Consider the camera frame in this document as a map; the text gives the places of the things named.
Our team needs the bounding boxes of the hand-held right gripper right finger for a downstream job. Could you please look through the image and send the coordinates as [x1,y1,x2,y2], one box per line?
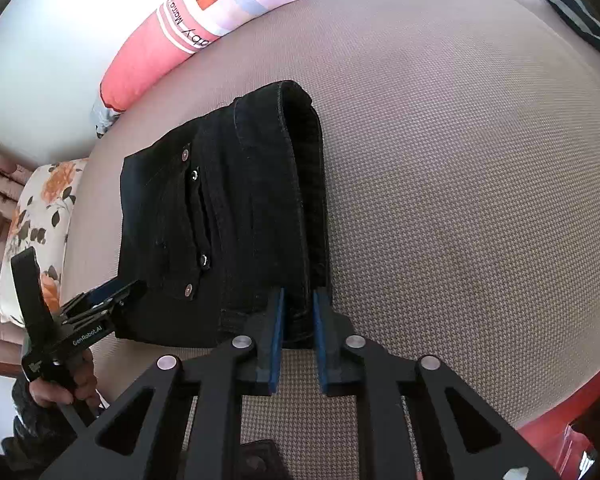
[312,287,561,480]

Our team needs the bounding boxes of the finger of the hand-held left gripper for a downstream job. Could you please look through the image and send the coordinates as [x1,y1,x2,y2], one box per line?
[101,279,149,318]
[59,281,132,318]

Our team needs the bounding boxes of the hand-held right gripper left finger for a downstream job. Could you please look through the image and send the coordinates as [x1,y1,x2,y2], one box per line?
[39,287,286,480]

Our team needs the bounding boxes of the black pants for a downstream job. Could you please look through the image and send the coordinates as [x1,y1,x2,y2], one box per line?
[115,80,332,352]

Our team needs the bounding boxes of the person's left hand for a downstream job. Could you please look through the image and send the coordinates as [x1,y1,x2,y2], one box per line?
[30,347,102,409]

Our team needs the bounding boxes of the orange floral pillow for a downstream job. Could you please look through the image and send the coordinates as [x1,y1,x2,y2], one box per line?
[0,157,91,328]

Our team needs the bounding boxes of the person's dark green jacket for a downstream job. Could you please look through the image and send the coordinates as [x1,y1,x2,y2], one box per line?
[237,439,287,480]

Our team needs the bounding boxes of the brown wooden headboard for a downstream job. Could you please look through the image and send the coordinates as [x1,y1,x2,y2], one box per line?
[0,142,37,286]

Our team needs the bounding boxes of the pale floral printed cloth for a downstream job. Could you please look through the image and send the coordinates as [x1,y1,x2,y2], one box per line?
[91,92,124,139]

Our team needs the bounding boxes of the beige woven bed mat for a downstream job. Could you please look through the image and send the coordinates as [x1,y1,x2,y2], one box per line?
[60,0,600,480]

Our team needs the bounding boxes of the pink checked bolster pillow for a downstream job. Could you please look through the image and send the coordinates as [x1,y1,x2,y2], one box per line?
[100,0,353,112]

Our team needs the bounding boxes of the black white striped garment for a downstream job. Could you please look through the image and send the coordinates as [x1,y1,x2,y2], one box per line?
[536,0,600,63]

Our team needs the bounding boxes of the red-brown bed frame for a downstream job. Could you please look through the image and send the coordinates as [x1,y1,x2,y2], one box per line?
[516,379,600,480]

